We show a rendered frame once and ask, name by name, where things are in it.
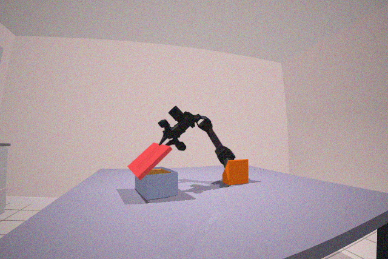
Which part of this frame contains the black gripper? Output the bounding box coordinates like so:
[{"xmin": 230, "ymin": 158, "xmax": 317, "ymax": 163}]
[{"xmin": 158, "ymin": 119, "xmax": 186, "ymax": 151}]

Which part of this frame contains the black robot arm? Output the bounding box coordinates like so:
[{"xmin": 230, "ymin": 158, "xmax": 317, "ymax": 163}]
[{"xmin": 169, "ymin": 106, "xmax": 235, "ymax": 167}]

